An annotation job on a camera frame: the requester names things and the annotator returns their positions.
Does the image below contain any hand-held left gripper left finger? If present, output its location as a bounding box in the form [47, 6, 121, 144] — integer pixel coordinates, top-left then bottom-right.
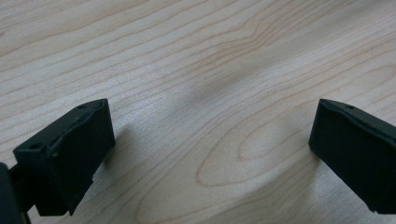
[12, 98, 117, 217]

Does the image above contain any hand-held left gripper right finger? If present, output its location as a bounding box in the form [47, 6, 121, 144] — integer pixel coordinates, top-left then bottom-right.
[307, 98, 396, 215]

